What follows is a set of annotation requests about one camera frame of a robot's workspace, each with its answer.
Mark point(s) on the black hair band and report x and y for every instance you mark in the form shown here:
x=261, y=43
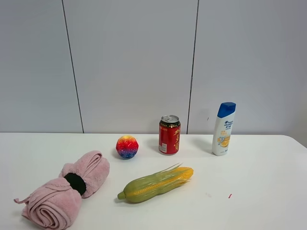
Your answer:
x=76, y=182

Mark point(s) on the toy corn cob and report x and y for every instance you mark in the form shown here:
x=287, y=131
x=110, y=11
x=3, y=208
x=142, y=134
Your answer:
x=147, y=187

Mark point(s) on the white blue shampoo bottle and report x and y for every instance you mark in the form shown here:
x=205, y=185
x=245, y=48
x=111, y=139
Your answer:
x=223, y=128

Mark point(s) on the red drink can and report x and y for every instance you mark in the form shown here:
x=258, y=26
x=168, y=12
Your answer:
x=169, y=134

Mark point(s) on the rainbow spiky ball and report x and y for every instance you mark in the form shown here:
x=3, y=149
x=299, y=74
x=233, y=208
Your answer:
x=127, y=146

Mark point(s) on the pink towel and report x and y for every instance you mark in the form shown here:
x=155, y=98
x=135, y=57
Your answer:
x=55, y=205

